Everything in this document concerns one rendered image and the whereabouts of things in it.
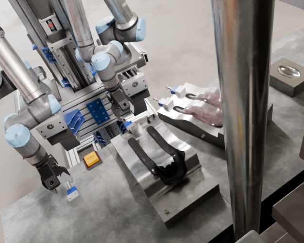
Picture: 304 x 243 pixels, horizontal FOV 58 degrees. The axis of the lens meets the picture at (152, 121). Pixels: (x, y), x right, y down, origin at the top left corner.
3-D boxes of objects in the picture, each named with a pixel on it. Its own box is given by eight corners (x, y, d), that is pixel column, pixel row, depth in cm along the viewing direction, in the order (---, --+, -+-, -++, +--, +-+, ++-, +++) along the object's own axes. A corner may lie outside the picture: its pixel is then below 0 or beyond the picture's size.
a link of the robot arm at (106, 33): (107, 37, 155) (98, 15, 145) (128, 35, 150) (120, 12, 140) (99, 49, 148) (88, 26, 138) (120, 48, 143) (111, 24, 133)
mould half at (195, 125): (158, 118, 148) (154, 103, 141) (187, 89, 159) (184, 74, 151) (243, 158, 119) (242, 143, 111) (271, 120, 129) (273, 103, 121)
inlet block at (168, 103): (151, 104, 153) (149, 97, 150) (157, 99, 155) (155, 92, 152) (169, 112, 146) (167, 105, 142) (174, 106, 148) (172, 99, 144)
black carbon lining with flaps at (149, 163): (126, 143, 133) (120, 130, 126) (154, 126, 136) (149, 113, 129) (164, 195, 109) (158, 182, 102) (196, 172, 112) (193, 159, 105)
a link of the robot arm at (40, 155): (42, 150, 99) (22, 163, 98) (49, 157, 102) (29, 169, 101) (38, 139, 104) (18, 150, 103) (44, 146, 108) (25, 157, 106)
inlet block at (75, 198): (65, 187, 132) (60, 182, 129) (75, 181, 133) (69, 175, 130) (74, 207, 123) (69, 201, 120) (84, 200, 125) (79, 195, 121)
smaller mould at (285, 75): (261, 80, 148) (261, 70, 143) (281, 67, 151) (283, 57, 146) (292, 98, 135) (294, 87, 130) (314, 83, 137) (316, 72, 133)
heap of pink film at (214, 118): (177, 114, 139) (174, 103, 133) (198, 93, 146) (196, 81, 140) (221, 134, 123) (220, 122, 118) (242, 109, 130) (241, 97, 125)
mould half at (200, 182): (116, 151, 140) (106, 134, 131) (158, 124, 145) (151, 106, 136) (167, 229, 106) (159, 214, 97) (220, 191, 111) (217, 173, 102)
